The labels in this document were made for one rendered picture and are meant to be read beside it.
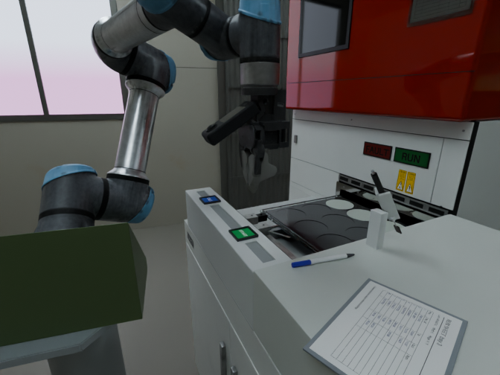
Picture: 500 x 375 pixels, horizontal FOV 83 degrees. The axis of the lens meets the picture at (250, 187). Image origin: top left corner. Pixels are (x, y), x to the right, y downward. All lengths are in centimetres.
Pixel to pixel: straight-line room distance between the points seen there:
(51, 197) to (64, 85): 213
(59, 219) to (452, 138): 101
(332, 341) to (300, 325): 5
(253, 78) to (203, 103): 229
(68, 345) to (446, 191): 99
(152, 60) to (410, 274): 84
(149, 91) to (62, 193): 37
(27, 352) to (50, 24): 250
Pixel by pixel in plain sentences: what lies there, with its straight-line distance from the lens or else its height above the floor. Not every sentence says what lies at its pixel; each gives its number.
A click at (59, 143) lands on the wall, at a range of 295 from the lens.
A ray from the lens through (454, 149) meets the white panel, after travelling 95.
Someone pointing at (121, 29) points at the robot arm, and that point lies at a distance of 74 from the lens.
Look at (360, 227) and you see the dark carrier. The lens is 94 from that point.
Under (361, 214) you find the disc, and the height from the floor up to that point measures 90.
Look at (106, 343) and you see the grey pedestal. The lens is 87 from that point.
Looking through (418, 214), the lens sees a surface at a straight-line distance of 102.
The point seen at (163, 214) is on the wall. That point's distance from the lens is 303.
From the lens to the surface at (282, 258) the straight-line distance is 61.
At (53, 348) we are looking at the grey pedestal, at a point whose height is 82.
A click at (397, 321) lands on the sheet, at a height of 97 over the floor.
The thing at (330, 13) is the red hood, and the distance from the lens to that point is 125.
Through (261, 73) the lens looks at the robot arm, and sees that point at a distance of 54.
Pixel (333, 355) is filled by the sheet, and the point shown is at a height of 97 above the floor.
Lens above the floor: 128
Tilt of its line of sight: 18 degrees down
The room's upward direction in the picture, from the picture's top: straight up
